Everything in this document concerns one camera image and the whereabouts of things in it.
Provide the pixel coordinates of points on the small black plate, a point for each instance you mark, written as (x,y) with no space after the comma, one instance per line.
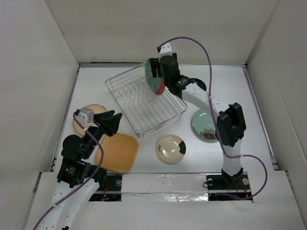
(200,83)

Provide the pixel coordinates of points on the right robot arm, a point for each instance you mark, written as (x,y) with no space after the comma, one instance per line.
(228,119)

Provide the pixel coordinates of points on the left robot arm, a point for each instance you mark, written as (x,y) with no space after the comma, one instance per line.
(77,179)

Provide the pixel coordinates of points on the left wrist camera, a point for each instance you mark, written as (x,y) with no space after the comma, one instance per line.
(85,116)

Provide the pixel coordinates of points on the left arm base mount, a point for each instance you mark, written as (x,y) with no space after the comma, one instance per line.
(111,192)

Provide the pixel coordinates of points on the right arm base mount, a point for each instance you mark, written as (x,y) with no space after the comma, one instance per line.
(216,187)

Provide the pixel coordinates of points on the red and teal floral plate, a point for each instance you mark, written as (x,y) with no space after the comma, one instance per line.
(155,84)

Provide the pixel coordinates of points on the gold rimmed cream plate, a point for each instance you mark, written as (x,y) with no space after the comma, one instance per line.
(171,149)

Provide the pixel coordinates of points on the woven bamboo square tray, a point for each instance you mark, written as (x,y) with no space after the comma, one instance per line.
(120,152)

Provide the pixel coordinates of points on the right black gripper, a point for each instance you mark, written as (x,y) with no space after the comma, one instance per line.
(156,63)

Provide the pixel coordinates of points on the light green flower bowl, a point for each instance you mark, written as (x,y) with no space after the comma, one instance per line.
(203,127)

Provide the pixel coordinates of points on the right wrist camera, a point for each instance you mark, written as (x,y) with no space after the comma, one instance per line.
(164,50)

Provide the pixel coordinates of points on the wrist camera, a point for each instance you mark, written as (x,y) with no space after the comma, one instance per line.
(164,50)
(85,116)

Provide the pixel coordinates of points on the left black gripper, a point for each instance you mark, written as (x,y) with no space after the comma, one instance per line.
(107,117)

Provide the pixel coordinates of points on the wire dish rack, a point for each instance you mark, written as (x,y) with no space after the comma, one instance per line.
(145,111)

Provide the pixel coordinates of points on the round wooden plate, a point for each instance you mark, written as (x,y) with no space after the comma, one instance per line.
(96,108)

